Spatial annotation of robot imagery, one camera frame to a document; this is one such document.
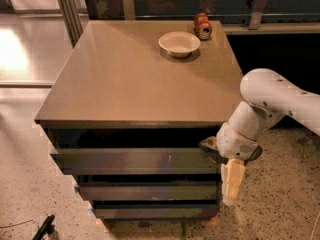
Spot brown drawer cabinet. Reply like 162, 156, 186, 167
35, 21, 242, 210

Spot dark top drawer front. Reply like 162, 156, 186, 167
51, 148, 220, 175

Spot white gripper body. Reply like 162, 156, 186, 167
216, 122, 262, 161

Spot thin floor cable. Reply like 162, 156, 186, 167
0, 219, 40, 229

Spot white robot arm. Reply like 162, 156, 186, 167
200, 68, 320, 206

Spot black object on floor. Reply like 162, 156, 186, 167
32, 214, 55, 240

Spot dark bottom drawer front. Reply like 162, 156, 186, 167
93, 204, 219, 220

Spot dark middle drawer front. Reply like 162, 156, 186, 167
77, 184, 221, 201

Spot red soda can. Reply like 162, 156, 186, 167
194, 13, 212, 40

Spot dark drawer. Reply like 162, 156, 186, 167
51, 148, 220, 175
77, 184, 221, 201
93, 204, 219, 220

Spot white bowl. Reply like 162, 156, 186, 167
158, 31, 201, 58

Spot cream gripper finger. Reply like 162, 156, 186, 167
221, 158, 245, 206
199, 136, 217, 152

